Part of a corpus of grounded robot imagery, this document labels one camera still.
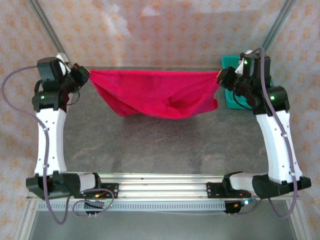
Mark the red t-shirt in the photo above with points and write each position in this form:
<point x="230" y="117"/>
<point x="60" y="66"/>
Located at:
<point x="155" y="90"/>

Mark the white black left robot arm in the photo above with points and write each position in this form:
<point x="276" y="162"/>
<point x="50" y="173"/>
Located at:
<point x="50" y="140"/>

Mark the patterned fabric backdrop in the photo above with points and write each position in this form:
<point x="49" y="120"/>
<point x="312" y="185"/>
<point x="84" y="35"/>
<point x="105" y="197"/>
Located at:
<point x="160" y="32"/>

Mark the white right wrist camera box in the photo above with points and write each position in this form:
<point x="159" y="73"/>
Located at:
<point x="239" y="68"/>

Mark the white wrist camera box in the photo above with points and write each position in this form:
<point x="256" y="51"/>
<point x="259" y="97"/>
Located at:
<point x="239" y="68"/>
<point x="63" y="67"/>

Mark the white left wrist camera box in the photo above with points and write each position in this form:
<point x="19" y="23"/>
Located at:
<point x="63" y="67"/>

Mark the aluminium frame post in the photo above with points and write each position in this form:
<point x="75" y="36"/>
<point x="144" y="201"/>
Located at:
<point x="276" y="25"/>
<point x="50" y="32"/>

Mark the black base bracket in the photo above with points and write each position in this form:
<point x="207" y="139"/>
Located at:
<point x="93" y="206"/>
<point x="231" y="208"/>

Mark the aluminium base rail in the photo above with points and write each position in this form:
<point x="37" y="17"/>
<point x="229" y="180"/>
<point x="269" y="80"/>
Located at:
<point x="162" y="187"/>

